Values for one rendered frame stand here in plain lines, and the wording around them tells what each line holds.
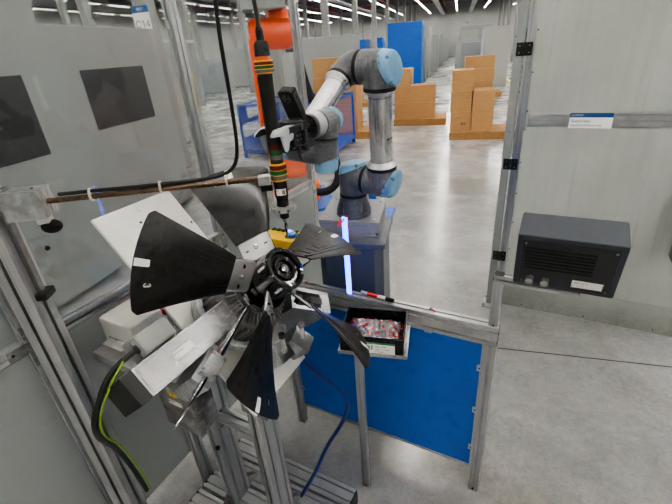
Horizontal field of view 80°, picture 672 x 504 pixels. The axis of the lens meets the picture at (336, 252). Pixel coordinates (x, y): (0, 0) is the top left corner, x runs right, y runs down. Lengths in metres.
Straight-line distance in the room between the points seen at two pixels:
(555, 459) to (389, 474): 0.75
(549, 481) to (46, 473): 1.93
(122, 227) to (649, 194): 2.55
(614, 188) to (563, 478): 1.54
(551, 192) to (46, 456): 2.70
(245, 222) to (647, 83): 2.14
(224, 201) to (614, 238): 1.04
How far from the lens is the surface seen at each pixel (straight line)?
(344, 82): 1.52
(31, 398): 1.64
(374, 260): 1.70
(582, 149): 2.69
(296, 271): 1.08
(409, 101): 10.16
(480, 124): 8.48
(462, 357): 1.58
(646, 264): 2.96
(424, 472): 2.10
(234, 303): 1.12
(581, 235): 1.25
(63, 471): 1.84
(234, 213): 1.17
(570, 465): 2.27
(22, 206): 1.23
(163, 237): 0.96
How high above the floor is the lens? 1.72
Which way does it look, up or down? 27 degrees down
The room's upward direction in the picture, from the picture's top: 5 degrees counter-clockwise
